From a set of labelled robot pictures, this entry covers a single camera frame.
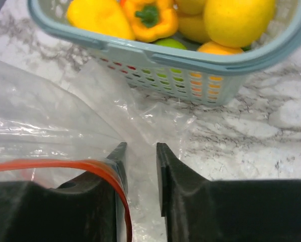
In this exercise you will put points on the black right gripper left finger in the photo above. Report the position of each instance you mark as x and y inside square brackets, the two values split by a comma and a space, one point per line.
[90, 207]

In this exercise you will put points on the yellow apple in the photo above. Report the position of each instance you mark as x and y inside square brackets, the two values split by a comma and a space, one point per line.
[237, 23]

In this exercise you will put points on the large yellow bell pepper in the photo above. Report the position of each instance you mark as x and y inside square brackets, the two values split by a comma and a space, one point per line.
[103, 17]

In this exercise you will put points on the small yellow bell pepper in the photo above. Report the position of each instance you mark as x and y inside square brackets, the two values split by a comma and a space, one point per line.
[151, 19]

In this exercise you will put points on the orange yellow peach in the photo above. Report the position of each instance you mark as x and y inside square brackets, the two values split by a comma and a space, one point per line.
[212, 47]

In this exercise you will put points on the green lime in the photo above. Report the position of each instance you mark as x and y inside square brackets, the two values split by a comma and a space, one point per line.
[170, 42]

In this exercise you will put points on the clear zip top bag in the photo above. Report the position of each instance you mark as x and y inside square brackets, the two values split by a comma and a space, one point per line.
[88, 118]

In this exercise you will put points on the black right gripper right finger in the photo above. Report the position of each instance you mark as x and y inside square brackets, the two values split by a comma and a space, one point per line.
[197, 209]

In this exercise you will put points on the light blue plastic basket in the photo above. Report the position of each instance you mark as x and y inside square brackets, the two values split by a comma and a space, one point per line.
[186, 74]

